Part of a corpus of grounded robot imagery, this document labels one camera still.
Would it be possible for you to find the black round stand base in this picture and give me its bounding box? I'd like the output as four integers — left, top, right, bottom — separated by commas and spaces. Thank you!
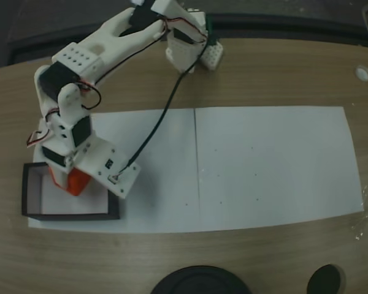
149, 265, 253, 294

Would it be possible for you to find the orange cube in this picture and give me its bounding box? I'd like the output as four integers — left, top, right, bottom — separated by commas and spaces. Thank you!
66, 167, 92, 197

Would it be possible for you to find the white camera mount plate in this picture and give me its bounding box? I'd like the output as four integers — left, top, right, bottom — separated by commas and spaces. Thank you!
74, 137, 142, 198

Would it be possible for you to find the small white round cap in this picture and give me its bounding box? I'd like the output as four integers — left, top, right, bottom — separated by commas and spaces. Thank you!
355, 64, 368, 82

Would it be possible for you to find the black camera cable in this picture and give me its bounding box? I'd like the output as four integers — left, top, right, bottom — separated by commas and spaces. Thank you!
117, 36, 211, 180

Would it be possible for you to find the green table clamp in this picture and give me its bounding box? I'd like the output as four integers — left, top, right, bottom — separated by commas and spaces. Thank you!
205, 17, 219, 47

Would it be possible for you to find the white paper sheet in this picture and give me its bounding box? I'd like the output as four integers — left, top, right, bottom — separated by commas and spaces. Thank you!
27, 108, 202, 235
194, 105, 366, 233

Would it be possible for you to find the dark brown open box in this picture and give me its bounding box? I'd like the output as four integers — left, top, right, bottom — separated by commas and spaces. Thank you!
20, 162, 121, 221

